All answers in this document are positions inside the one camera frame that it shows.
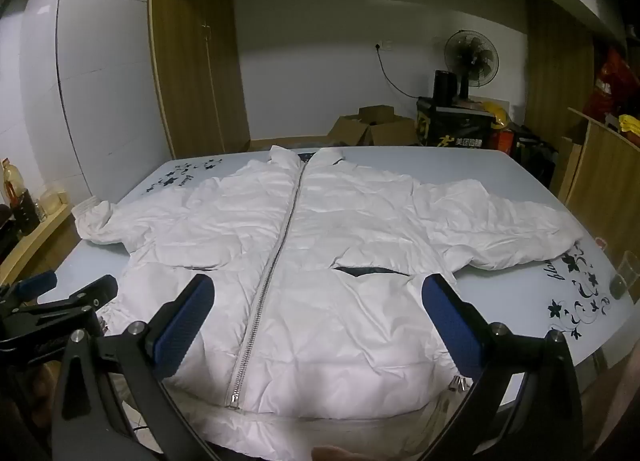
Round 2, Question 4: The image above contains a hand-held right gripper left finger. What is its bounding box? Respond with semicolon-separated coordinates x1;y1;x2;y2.
50;273;216;461

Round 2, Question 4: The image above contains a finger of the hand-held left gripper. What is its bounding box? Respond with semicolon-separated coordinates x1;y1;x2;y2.
10;275;119;333
0;270;58;316

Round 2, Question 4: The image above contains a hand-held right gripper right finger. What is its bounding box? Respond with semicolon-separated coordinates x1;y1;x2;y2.
415;273;584;461

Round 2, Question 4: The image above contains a white puffer jacket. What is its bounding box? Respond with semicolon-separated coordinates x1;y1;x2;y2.
72;146;583;417

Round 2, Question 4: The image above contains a wooden side counter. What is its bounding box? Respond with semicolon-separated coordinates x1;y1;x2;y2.
0;202;77;269

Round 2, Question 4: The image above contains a plastic bottle dark liquid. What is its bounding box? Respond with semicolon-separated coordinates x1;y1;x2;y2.
0;157;40;238

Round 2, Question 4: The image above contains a small clear jar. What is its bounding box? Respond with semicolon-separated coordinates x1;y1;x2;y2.
39;188;69;218

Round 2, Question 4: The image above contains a clear glass cup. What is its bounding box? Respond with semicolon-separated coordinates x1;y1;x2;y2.
609;250;640;301

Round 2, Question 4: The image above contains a black bag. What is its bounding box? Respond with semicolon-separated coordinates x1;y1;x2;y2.
509;125;559;188

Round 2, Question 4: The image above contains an orange box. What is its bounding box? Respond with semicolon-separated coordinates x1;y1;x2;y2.
487;128;517;152

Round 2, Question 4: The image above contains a black delivery box yellow print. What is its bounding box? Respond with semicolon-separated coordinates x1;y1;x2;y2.
416;96;495;150

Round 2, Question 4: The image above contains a brown cardboard box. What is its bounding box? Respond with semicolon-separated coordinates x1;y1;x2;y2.
557;107;640;272

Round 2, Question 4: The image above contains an open cardboard box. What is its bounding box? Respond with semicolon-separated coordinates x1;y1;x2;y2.
326;105;420;148

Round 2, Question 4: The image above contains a yellow helmet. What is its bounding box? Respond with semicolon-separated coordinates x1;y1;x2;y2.
479;101;512;130

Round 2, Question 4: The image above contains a black speaker box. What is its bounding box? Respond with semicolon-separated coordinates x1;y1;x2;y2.
433;70;459;106

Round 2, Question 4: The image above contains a black standing fan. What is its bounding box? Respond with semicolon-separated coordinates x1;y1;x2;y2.
444;30;501;102

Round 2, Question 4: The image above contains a tall plain wooden wardrobe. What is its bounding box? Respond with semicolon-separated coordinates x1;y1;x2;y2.
522;0;597;146

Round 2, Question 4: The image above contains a red snack bag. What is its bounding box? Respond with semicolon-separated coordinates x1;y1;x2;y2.
584;47;635;122

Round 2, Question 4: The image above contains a wooden wardrobe with handles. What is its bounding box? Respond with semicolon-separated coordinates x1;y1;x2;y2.
148;0;252;158

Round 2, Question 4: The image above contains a black power cable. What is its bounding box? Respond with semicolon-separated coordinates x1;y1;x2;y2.
376;47;426;102

